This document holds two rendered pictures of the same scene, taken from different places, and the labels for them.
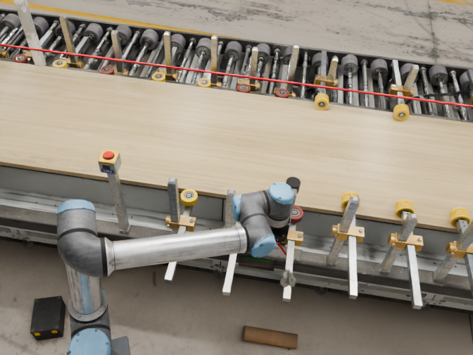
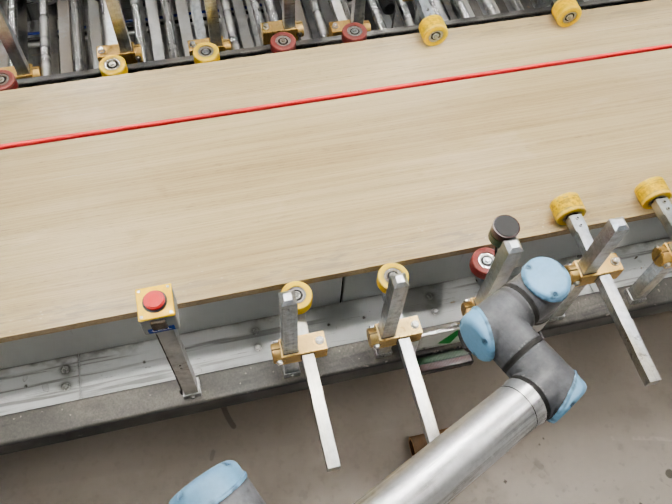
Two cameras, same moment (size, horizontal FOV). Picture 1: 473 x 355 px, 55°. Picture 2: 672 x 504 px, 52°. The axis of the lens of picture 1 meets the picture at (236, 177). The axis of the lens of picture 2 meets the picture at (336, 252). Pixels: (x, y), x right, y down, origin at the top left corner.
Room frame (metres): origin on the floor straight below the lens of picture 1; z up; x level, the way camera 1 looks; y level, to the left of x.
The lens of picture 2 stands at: (0.62, 0.43, 2.43)
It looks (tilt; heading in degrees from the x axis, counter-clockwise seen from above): 60 degrees down; 337
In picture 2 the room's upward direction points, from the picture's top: 5 degrees clockwise
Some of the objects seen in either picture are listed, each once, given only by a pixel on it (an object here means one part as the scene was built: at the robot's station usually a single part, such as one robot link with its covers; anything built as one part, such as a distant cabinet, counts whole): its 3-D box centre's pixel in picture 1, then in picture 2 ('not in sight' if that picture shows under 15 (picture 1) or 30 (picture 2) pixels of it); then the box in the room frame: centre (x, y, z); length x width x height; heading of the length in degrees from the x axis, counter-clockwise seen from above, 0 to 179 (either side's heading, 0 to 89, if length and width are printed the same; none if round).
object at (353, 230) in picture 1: (347, 232); (591, 270); (1.17, -0.50, 0.95); 0.14 x 0.06 x 0.05; 85
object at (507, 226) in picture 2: (289, 198); (495, 250); (1.25, -0.24, 1.06); 0.06 x 0.06 x 0.22; 85
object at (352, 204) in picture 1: (341, 232); (582, 273); (1.18, -0.48, 0.94); 0.04 x 0.04 x 0.48; 85
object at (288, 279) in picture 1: (288, 277); not in sight; (0.98, -0.25, 0.87); 0.09 x 0.07 x 0.02; 175
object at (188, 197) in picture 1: (188, 202); (296, 304); (1.35, 0.22, 0.85); 0.08 x 0.08 x 0.11
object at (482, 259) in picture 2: (293, 218); (482, 270); (1.30, -0.28, 0.85); 0.08 x 0.08 x 0.11
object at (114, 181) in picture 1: (118, 201); (177, 357); (1.27, 0.53, 0.93); 0.05 x 0.05 x 0.45; 85
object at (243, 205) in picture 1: (250, 208); (500, 327); (0.99, -0.06, 1.31); 0.12 x 0.12 x 0.09; 19
